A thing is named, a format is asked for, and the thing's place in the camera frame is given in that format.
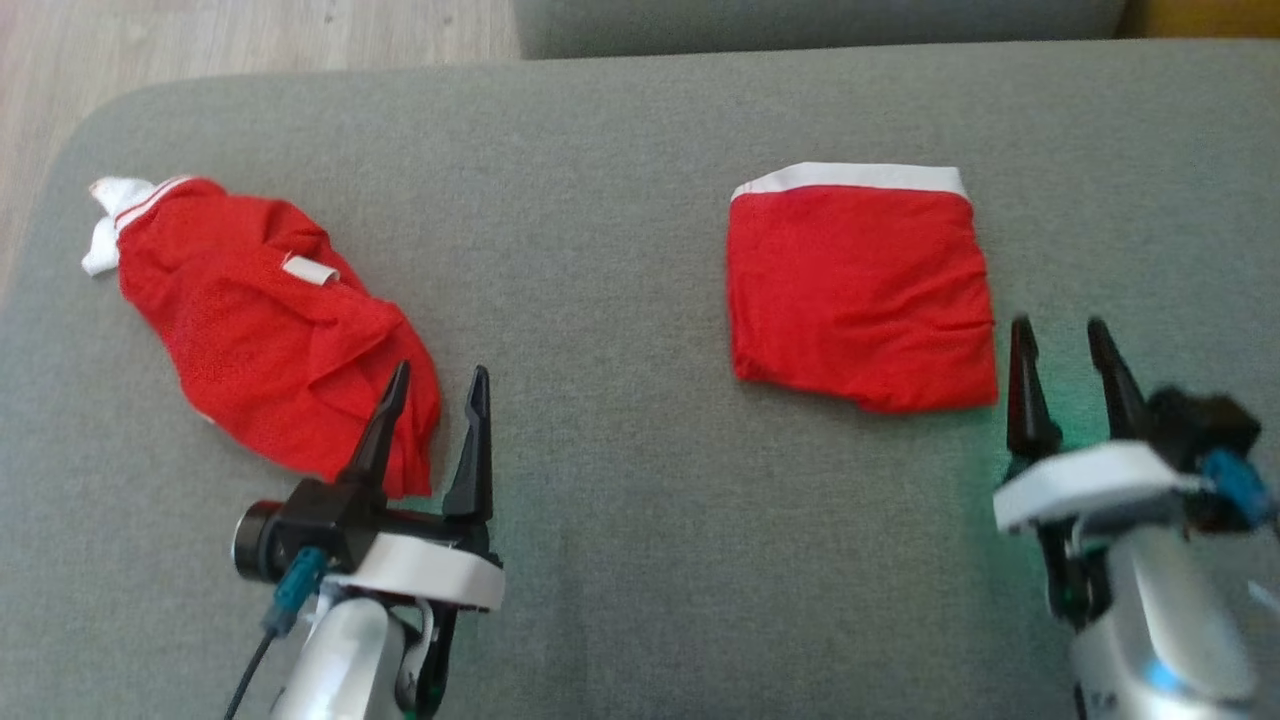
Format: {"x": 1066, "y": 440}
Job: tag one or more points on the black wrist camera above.
{"x": 1200, "y": 425}
{"x": 310, "y": 520}

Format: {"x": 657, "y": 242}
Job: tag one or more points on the wide yellow sofa backrest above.
{"x": 1210, "y": 15}

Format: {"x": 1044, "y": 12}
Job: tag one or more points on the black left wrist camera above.
{"x": 310, "y": 520}

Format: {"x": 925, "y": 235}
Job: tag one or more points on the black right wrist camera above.
{"x": 1200, "y": 425}

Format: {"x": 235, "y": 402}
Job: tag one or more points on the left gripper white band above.
{"x": 430, "y": 575}

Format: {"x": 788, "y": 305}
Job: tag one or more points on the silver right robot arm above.
{"x": 1170, "y": 620}

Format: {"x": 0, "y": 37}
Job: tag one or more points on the red jersey with white sleeves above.
{"x": 270, "y": 350}

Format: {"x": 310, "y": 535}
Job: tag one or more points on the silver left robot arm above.
{"x": 345, "y": 660}

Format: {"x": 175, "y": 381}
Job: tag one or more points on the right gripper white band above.
{"x": 1090, "y": 480}

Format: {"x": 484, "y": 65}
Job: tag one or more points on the red garment with white band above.
{"x": 860, "y": 290}

